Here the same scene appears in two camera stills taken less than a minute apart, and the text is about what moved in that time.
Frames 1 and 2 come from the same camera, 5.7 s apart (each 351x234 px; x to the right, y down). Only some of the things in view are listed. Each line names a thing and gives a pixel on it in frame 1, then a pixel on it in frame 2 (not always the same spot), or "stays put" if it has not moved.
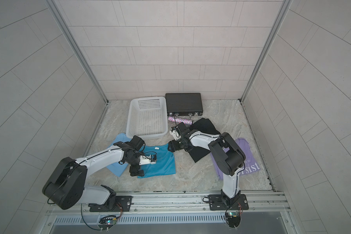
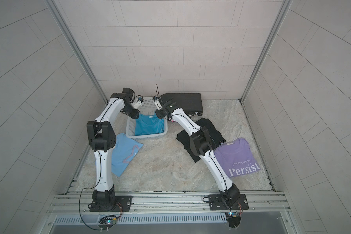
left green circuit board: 107,223 stays put
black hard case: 184,104 stays put
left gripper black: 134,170 → 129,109
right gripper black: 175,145 → 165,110
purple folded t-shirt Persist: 250,165 stays put
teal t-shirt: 165,163 → 147,124
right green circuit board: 232,219 stays put
